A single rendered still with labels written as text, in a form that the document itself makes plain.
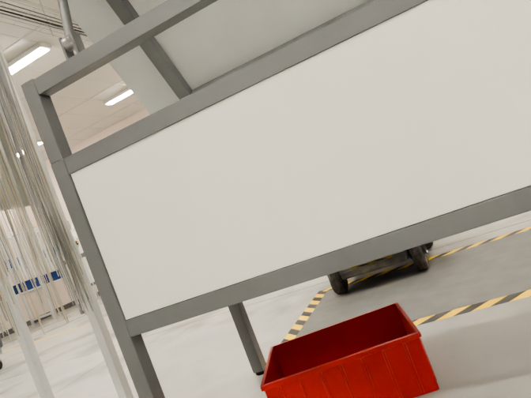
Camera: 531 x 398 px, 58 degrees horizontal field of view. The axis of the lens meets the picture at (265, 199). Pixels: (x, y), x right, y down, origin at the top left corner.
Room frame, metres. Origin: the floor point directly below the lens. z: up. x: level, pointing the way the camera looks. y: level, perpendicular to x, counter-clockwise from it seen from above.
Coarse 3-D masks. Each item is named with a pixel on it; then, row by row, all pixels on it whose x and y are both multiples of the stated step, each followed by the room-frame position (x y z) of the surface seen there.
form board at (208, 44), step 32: (96, 0) 1.37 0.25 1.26; (128, 0) 1.37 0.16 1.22; (160, 0) 1.37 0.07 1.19; (224, 0) 1.36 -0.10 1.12; (256, 0) 1.36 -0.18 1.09; (288, 0) 1.36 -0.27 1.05; (320, 0) 1.36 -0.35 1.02; (352, 0) 1.35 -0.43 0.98; (96, 32) 1.43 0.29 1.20; (192, 32) 1.43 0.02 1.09; (224, 32) 1.43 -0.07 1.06; (256, 32) 1.42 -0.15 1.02; (288, 32) 1.42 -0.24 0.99; (128, 64) 1.50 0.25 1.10; (192, 64) 1.50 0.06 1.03; (224, 64) 1.49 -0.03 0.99; (160, 96) 1.57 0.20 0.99
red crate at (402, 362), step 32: (352, 320) 1.38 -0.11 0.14; (384, 320) 1.37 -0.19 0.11; (288, 352) 1.40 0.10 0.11; (320, 352) 1.39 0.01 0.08; (352, 352) 1.38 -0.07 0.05; (384, 352) 1.10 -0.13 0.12; (416, 352) 1.09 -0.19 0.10; (288, 384) 1.12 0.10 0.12; (320, 384) 1.12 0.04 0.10; (352, 384) 1.11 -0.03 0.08; (384, 384) 1.10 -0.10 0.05; (416, 384) 1.10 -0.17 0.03
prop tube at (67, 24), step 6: (60, 0) 1.09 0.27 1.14; (66, 0) 1.10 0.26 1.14; (60, 6) 1.09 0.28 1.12; (66, 6) 1.10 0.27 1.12; (60, 12) 1.09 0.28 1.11; (66, 12) 1.09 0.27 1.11; (66, 18) 1.08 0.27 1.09; (66, 24) 1.08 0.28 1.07; (72, 24) 1.09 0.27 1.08; (66, 30) 1.08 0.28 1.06; (72, 30) 1.08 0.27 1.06; (66, 36) 1.07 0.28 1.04; (66, 42) 1.07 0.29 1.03; (72, 42) 1.07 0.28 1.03; (66, 48) 1.08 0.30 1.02; (72, 48) 1.08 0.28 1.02
